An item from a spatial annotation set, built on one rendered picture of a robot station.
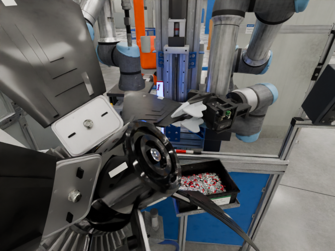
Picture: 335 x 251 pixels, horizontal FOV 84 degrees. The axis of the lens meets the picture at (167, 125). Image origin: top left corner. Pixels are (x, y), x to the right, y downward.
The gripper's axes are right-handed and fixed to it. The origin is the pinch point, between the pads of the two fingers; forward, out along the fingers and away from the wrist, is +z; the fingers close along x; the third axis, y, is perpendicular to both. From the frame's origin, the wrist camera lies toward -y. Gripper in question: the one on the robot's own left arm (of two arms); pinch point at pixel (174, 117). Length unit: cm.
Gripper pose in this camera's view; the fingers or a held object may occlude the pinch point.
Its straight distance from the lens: 45.8
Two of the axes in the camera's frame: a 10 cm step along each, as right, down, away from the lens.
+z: -8.5, 2.7, -4.5
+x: -0.5, 8.1, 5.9
